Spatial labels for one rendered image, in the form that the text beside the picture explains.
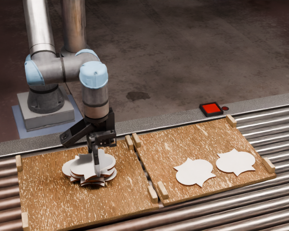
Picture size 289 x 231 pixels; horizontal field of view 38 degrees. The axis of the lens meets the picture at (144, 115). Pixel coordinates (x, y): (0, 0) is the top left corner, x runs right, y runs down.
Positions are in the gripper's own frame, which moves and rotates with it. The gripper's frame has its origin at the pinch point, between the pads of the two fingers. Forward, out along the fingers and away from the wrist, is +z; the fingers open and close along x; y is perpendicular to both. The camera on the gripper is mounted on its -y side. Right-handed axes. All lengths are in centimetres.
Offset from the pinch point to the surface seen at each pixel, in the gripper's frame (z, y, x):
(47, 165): 7.3, -13.8, 11.7
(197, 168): 6.3, 34.6, -5.5
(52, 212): 7.2, -15.0, -9.9
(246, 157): 6, 53, -5
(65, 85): 102, 16, 217
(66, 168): 4.7, -8.0, 5.4
